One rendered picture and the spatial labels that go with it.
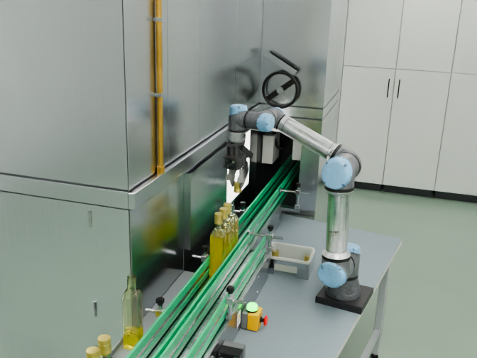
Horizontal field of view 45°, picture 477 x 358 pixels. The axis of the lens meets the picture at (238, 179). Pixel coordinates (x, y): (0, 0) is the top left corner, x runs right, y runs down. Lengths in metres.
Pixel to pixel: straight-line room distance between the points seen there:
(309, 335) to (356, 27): 4.12
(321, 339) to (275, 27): 1.75
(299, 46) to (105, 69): 1.65
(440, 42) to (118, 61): 4.50
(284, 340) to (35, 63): 1.35
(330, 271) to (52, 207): 1.09
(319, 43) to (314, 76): 0.18
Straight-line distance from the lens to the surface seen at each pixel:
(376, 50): 6.01
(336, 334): 2.40
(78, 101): 1.93
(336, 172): 2.23
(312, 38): 3.28
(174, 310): 2.17
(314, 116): 3.33
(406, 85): 6.04
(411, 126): 6.11
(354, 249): 2.49
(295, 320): 2.45
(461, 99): 6.07
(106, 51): 1.85
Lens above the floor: 2.05
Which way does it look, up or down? 19 degrees down
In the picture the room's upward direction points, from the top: 2 degrees clockwise
